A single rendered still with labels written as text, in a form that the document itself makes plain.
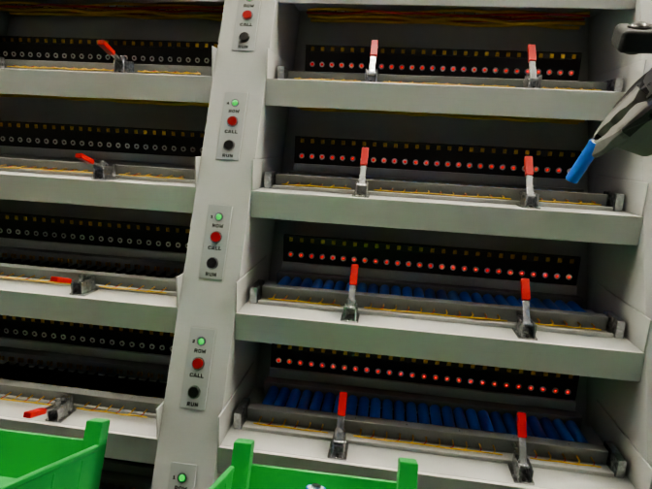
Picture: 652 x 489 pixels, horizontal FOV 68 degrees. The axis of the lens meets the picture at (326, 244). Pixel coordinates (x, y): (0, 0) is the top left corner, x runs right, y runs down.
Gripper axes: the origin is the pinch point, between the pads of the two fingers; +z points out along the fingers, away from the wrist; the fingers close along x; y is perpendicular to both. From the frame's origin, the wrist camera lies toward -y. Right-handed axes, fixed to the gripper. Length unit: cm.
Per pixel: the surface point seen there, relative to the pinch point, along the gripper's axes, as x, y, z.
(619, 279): 0.9, 20.6, 15.0
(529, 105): 13.4, -6.7, 4.5
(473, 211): -1.7, -6.0, 17.8
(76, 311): -26, -51, 60
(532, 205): 3.1, 1.9, 13.8
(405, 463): -41.2, -5.6, 26.2
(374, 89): 10.4, -29.1, 15.6
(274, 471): -45, -16, 35
